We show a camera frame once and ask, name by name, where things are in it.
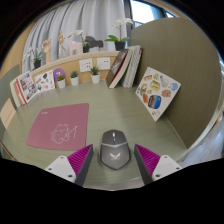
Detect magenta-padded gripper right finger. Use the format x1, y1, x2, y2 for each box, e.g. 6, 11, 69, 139
133, 143, 184, 186

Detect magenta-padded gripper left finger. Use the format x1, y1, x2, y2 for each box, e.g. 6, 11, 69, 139
44, 143, 95, 187

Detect grey computer mouse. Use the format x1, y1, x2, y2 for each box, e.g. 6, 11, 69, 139
99, 129, 132, 171

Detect pink mouse pad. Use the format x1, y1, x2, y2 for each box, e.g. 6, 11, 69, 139
25, 102, 90, 152

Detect white food sticker sheet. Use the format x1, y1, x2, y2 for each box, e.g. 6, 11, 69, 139
134, 66, 182, 123

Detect small succulent in white pot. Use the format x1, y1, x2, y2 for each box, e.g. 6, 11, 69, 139
89, 65, 101, 85
69, 70, 80, 87
55, 74, 67, 90

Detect white mixed sticker sheet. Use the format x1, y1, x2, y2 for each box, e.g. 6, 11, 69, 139
34, 69, 56, 94

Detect beige paper card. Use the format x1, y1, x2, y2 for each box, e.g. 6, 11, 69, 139
0, 97, 17, 130

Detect photo collage cover book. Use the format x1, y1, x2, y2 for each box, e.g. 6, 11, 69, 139
16, 70, 38, 104

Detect purple round number disc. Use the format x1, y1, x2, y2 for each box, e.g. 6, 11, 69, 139
52, 67, 66, 83

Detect cream cover book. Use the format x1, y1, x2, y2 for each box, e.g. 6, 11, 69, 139
9, 78, 26, 108

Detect white books stack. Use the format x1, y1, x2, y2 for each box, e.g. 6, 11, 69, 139
120, 44, 144, 89

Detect small white orchid black pot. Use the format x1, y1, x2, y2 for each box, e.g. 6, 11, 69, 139
22, 46, 44, 70

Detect white orchid behind horses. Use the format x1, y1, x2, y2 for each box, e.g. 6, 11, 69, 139
68, 29, 91, 54

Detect wooden hand model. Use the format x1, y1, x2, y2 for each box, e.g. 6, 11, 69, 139
41, 38, 54, 64

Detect large white orchid black pot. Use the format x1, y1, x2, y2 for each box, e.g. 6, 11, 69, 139
104, 17, 134, 52

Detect black horse figure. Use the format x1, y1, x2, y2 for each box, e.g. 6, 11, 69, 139
84, 35, 104, 52

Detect wooden mannequin figure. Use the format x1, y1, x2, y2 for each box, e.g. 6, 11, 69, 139
57, 29, 67, 58

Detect grey-white curtain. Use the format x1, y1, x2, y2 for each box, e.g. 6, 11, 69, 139
21, 0, 129, 73

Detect dark framed window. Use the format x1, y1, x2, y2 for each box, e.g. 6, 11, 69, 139
123, 0, 178, 29

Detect white wall socket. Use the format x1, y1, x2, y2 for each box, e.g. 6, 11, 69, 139
96, 56, 111, 71
78, 58, 94, 73

